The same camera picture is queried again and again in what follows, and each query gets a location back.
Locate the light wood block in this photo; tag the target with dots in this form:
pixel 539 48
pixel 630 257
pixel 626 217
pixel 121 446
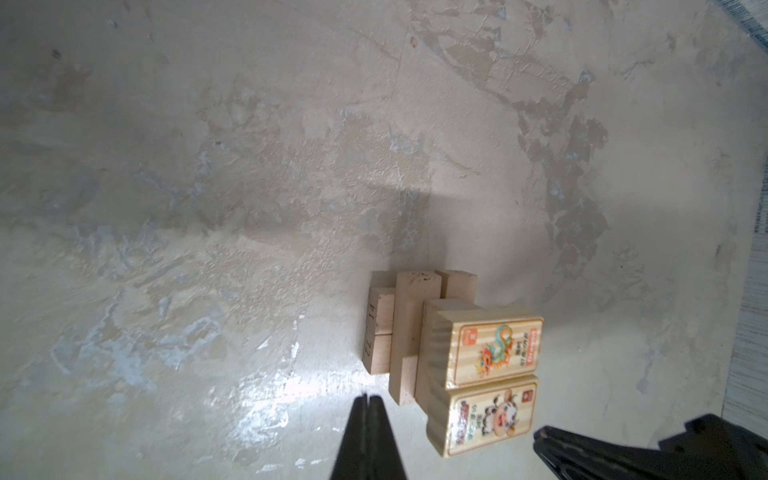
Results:
pixel 413 288

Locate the patterned wood block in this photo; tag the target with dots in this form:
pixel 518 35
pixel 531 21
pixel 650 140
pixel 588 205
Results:
pixel 463 345
pixel 466 419

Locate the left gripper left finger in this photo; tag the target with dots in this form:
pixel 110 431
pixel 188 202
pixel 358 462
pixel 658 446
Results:
pixel 368 449

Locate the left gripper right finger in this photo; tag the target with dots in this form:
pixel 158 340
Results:
pixel 709 448

